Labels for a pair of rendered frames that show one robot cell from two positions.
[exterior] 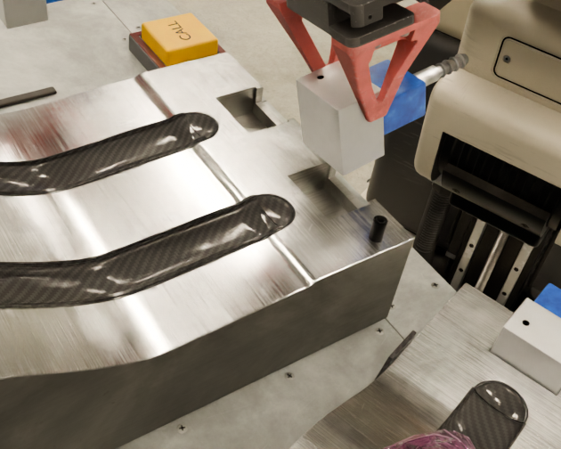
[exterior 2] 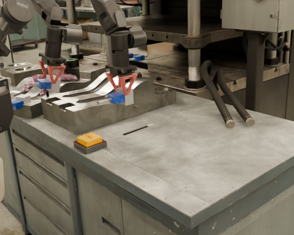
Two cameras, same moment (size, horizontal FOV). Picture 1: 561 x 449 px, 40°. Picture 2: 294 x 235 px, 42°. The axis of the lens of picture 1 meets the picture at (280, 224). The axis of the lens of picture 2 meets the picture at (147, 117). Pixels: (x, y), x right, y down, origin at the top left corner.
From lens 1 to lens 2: 1.89 m
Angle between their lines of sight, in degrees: 116
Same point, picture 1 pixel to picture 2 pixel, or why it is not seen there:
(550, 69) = not seen: outside the picture
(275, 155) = (64, 100)
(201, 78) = (80, 107)
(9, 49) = (143, 141)
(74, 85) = (119, 137)
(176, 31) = (90, 136)
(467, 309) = (31, 104)
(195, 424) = not seen: hidden behind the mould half
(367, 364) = not seen: hidden behind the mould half
